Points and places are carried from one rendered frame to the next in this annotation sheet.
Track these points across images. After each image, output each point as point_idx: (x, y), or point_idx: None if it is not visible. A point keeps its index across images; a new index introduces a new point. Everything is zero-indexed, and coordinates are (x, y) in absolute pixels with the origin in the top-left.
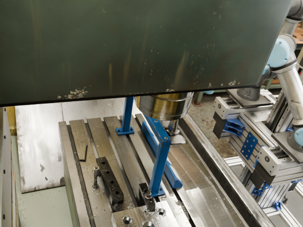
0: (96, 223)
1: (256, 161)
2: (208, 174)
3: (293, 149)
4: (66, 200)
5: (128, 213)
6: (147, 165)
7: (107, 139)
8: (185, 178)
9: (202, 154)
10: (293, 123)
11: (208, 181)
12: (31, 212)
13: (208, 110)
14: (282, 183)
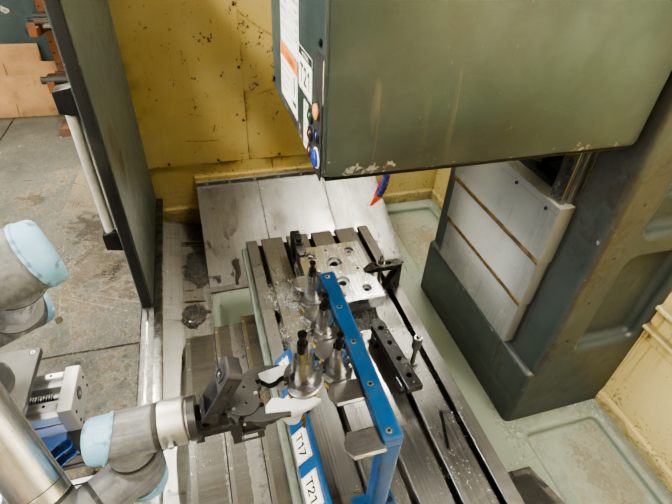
0: (399, 317)
1: (71, 446)
2: (168, 500)
3: (16, 376)
4: None
5: (365, 294)
6: (327, 404)
7: (410, 472)
8: (240, 450)
9: None
10: (40, 314)
11: (192, 445)
12: (493, 432)
13: None
14: None
